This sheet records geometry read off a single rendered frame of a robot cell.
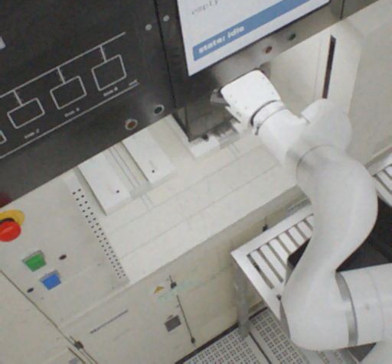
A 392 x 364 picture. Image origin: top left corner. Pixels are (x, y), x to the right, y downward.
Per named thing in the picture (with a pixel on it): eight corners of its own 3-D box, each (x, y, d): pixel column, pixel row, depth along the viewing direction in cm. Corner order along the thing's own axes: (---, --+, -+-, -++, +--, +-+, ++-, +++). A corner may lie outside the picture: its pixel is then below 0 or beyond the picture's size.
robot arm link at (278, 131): (289, 100, 118) (253, 130, 119) (330, 145, 111) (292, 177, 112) (298, 116, 125) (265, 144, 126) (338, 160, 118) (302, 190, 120)
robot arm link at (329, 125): (365, 104, 91) (318, 88, 121) (285, 170, 93) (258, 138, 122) (400, 147, 92) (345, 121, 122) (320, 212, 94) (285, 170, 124)
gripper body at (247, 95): (248, 139, 125) (220, 105, 131) (288, 117, 127) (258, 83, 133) (247, 118, 119) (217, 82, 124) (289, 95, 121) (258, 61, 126)
